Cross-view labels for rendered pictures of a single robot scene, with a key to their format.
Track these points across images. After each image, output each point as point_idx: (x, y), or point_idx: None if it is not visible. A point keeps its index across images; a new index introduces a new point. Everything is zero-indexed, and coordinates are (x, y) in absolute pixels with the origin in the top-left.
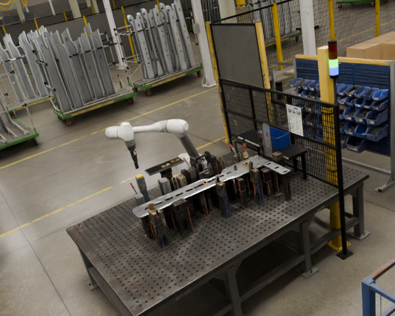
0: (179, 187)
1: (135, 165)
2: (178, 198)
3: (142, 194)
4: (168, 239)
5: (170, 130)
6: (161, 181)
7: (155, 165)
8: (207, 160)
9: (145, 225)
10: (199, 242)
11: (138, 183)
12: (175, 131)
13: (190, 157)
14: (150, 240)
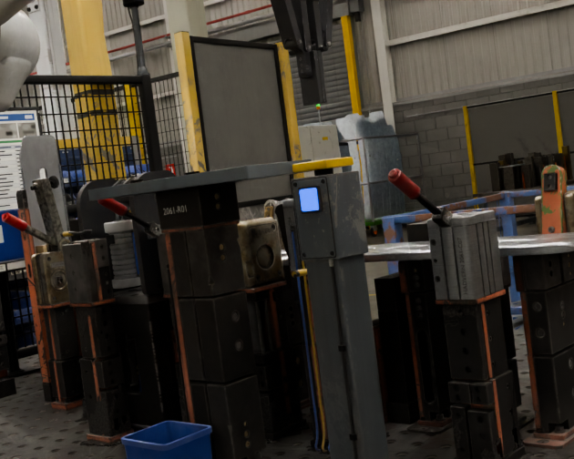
0: (269, 277)
1: (322, 71)
2: (395, 243)
3: (366, 284)
4: (531, 403)
5: (14, 38)
6: None
7: (190, 175)
8: (97, 234)
9: (569, 330)
10: None
11: (358, 199)
12: (28, 53)
13: (148, 173)
14: None
